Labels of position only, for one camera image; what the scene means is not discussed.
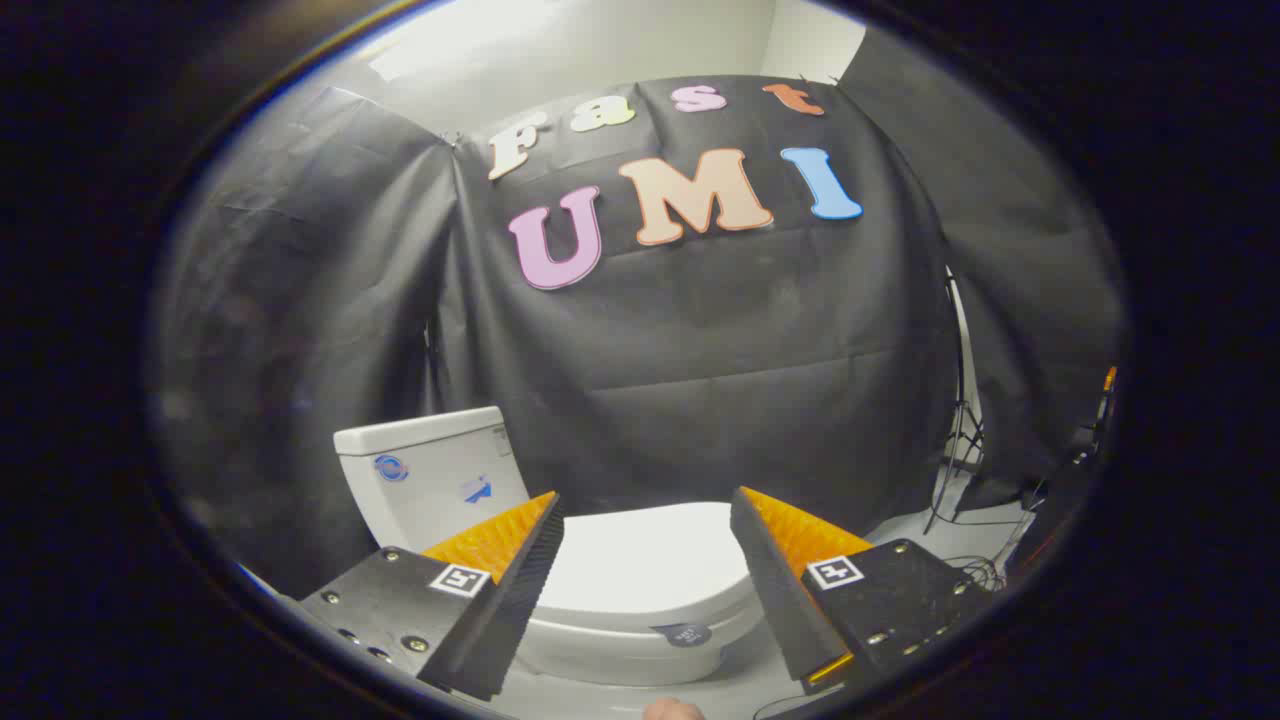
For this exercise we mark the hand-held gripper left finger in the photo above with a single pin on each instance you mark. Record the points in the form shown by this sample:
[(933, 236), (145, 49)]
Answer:
[(520, 590)]

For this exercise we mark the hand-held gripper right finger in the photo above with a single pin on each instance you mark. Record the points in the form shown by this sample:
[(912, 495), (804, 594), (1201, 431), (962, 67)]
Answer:
[(770, 580)]

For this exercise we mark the white toilet lid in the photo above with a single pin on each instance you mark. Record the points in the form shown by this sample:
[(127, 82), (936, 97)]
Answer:
[(650, 560)]

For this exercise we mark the white toilet bowl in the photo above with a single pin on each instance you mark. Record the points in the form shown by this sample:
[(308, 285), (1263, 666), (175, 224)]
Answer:
[(600, 655)]

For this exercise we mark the black backdrop cloth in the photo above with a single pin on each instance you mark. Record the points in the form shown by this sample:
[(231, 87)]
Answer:
[(700, 380)]

